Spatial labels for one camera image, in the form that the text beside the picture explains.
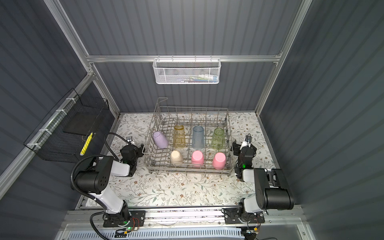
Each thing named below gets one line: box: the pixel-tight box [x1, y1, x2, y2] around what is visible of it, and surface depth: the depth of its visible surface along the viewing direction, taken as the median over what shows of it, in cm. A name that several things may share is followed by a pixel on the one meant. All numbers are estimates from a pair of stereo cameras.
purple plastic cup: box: [153, 131, 169, 149], surface depth 92 cm
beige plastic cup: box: [170, 150, 184, 164], surface depth 82 cm
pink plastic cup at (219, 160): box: [212, 152, 227, 170], surface depth 82 cm
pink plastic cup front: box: [191, 150, 205, 168], surface depth 83 cm
